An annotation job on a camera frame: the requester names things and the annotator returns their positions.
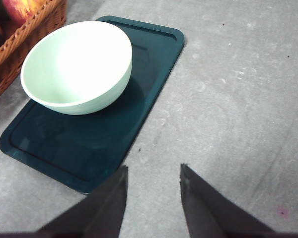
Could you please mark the red apple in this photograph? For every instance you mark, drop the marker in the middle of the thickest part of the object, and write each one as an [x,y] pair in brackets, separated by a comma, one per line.
[22,10]

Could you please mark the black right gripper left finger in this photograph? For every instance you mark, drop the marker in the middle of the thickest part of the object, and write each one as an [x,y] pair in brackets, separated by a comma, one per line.
[97,215]

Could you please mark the brown wicker basket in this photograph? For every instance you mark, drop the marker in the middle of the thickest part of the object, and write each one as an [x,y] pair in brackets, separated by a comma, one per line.
[12,52]

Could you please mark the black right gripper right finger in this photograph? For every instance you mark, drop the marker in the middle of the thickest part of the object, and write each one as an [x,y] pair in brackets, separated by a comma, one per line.
[210,215]

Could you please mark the pale green bowl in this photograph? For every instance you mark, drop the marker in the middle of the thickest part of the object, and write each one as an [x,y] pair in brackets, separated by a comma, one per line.
[77,68]

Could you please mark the dark teal tray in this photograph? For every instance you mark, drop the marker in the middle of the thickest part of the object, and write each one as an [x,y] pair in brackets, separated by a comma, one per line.
[81,149]

